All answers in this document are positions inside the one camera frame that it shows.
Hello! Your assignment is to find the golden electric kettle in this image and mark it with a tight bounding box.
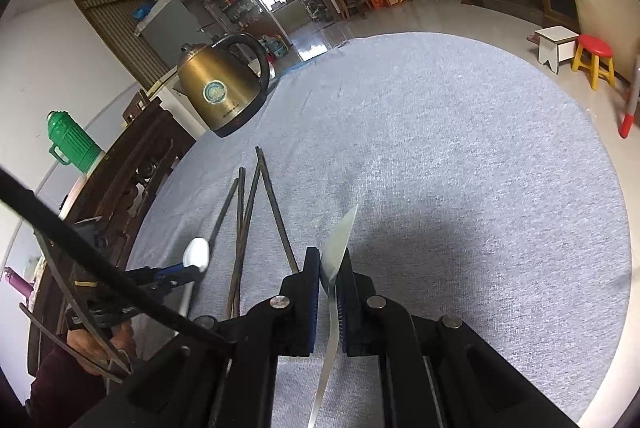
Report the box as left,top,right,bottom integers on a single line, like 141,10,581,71
177,32,272,139

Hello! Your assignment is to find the white spoon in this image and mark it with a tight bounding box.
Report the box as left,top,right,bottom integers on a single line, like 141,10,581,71
307,204,360,428
176,238,210,316

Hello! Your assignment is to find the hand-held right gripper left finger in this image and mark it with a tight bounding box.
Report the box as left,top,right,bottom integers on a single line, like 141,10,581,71
70,247,321,428

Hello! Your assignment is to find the red and yellow stool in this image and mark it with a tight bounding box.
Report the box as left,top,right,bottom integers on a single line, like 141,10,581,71
571,34,616,91

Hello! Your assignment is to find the red and grey stick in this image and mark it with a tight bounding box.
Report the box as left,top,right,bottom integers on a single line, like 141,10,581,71
618,62,640,139

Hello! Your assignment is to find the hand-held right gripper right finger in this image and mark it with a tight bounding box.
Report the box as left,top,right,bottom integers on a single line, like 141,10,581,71
333,249,581,428

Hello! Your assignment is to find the grey tablecloth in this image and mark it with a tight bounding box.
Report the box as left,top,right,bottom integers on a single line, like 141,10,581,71
124,32,632,428

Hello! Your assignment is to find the black cable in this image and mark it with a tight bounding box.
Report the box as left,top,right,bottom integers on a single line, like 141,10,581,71
0,167,237,350

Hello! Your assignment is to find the person's left forearm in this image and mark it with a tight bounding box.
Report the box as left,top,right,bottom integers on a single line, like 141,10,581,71
27,347,113,428

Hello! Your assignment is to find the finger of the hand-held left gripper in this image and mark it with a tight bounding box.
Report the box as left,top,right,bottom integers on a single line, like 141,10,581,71
125,262,202,277
150,274,205,289

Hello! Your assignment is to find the purple bottle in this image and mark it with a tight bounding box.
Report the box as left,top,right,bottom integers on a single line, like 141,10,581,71
2,265,35,305

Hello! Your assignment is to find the small white stool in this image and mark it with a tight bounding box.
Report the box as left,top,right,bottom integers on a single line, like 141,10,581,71
534,26,581,75

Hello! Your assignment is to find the brown wooden door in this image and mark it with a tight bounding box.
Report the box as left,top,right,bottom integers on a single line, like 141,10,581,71
74,0,174,91

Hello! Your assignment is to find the wooden chair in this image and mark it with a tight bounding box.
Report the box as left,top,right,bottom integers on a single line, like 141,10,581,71
123,90,152,125

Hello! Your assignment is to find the green thermos jug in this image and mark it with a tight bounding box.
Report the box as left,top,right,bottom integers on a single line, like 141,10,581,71
47,110,104,175

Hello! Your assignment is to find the grey refrigerator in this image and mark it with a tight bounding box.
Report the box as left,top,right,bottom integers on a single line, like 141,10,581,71
134,0,222,81

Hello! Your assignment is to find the carved dark wooden sideboard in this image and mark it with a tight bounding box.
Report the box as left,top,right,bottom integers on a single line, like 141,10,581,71
26,90,197,379

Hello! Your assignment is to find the person's left hand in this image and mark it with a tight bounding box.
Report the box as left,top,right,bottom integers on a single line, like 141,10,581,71
64,325,137,375

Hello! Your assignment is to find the cream sofa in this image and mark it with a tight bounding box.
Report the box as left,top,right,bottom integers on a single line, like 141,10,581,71
562,0,640,84

